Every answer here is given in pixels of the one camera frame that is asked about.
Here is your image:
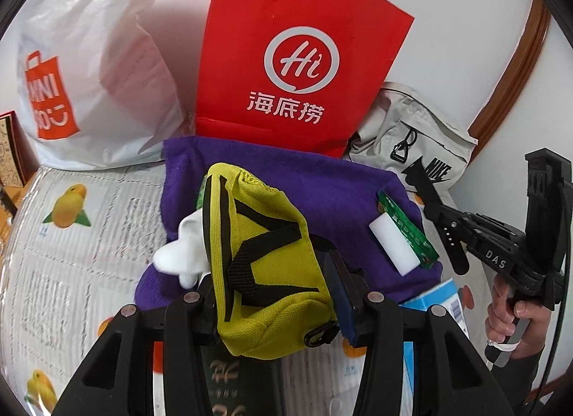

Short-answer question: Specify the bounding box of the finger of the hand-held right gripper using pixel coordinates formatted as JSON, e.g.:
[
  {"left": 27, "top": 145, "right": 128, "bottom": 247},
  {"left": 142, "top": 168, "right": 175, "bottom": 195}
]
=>
[
  {"left": 414, "top": 182, "right": 453, "bottom": 220},
  {"left": 423, "top": 202, "right": 471, "bottom": 276}
]

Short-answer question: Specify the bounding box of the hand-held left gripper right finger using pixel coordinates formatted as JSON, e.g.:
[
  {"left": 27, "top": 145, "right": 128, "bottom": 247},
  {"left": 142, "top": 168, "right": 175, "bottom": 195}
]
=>
[{"left": 320, "top": 250, "right": 511, "bottom": 416}]

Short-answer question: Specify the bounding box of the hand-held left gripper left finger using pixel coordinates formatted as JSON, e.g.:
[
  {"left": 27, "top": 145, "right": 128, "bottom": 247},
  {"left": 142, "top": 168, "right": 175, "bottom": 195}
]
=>
[{"left": 54, "top": 279, "right": 220, "bottom": 416}]

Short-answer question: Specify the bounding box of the green foil packet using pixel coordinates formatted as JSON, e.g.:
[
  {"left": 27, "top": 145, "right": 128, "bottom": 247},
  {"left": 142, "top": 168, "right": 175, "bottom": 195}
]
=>
[{"left": 376, "top": 190, "right": 439, "bottom": 269}]

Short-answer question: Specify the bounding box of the white sponge block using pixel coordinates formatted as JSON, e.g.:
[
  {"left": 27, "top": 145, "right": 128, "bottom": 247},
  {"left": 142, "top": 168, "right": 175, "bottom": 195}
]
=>
[{"left": 369, "top": 214, "right": 424, "bottom": 274}]

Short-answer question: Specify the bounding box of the yellow-green pouch with black straps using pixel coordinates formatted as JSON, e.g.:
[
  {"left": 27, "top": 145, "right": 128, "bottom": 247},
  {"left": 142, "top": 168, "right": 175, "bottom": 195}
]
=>
[{"left": 201, "top": 162, "right": 338, "bottom": 361}]

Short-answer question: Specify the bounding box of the person's right forearm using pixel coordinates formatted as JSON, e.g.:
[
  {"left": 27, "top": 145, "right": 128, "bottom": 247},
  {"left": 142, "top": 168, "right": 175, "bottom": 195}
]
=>
[{"left": 499, "top": 338, "right": 553, "bottom": 416}]

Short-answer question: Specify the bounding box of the person's right hand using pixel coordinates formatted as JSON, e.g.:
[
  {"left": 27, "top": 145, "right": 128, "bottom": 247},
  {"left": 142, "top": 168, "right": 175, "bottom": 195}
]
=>
[{"left": 486, "top": 273, "right": 546, "bottom": 358}]

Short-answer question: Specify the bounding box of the blue tissue pack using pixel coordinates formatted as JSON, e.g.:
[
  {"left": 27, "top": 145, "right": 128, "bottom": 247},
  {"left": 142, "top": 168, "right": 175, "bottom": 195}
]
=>
[{"left": 398, "top": 277, "right": 471, "bottom": 416}]

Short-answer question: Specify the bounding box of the grey waist bag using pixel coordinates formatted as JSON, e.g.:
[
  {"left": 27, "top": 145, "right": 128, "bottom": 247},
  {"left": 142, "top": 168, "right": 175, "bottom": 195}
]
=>
[{"left": 345, "top": 82, "right": 480, "bottom": 193}]

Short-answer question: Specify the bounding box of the dark green gold box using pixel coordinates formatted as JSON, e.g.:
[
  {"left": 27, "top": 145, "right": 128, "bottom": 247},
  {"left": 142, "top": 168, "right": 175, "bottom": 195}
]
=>
[{"left": 199, "top": 340, "right": 287, "bottom": 416}]

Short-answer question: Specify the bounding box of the purple towel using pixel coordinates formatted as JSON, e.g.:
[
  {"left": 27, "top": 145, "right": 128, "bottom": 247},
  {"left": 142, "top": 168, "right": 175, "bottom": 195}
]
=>
[{"left": 136, "top": 136, "right": 444, "bottom": 314}]

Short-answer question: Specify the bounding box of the fruit print tablecloth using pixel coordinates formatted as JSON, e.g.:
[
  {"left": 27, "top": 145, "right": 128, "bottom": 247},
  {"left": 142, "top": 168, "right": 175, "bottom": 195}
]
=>
[{"left": 0, "top": 161, "right": 475, "bottom": 416}]

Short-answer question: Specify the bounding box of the small light green packet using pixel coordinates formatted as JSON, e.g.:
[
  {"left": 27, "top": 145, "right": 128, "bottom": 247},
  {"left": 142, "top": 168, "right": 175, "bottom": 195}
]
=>
[{"left": 196, "top": 175, "right": 210, "bottom": 211}]

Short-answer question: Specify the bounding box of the red paper shopping bag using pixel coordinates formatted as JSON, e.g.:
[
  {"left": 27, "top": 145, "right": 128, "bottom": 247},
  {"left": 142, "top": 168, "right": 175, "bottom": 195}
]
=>
[{"left": 193, "top": 0, "right": 415, "bottom": 159}]

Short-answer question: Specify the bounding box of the white plastic shopping bag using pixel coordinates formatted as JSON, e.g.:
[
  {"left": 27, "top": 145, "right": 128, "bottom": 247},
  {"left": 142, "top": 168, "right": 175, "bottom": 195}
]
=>
[{"left": 15, "top": 0, "right": 189, "bottom": 170}]

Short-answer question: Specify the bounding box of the black cable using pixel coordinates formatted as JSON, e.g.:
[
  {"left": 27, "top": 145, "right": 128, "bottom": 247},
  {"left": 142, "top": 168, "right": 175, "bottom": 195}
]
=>
[{"left": 539, "top": 264, "right": 567, "bottom": 403}]

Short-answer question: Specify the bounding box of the brown wooden door frame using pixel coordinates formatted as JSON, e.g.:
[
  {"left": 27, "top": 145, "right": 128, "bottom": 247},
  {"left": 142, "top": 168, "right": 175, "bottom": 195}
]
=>
[{"left": 468, "top": 0, "right": 551, "bottom": 144}]

